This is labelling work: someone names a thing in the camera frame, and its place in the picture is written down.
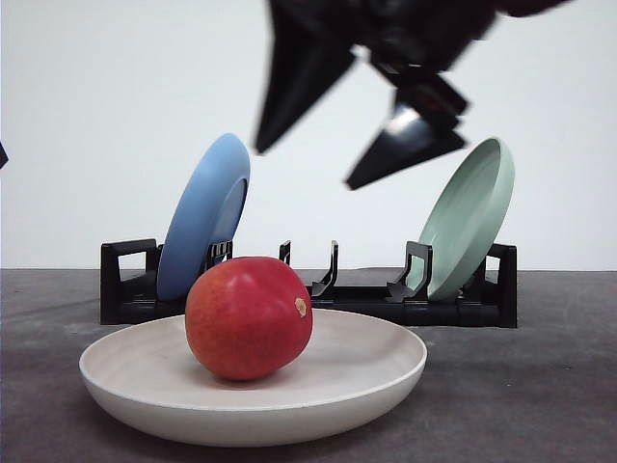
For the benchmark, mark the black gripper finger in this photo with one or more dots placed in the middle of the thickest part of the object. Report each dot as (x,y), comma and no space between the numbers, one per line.
(3,156)

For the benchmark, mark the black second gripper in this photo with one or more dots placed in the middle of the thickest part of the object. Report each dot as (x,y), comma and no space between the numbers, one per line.
(313,44)

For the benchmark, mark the red pomegranate fruit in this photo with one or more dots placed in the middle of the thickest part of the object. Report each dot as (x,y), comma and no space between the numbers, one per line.
(248,318)

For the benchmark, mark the white plate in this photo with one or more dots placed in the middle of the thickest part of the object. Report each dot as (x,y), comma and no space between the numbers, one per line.
(351,369)

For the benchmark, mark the green plate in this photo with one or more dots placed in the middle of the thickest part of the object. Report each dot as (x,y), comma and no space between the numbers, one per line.
(468,222)

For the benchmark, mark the blue plate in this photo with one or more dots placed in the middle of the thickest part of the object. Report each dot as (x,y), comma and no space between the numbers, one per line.
(210,210)

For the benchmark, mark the black plastic dish rack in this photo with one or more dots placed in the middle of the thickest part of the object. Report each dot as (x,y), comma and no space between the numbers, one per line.
(130,287)

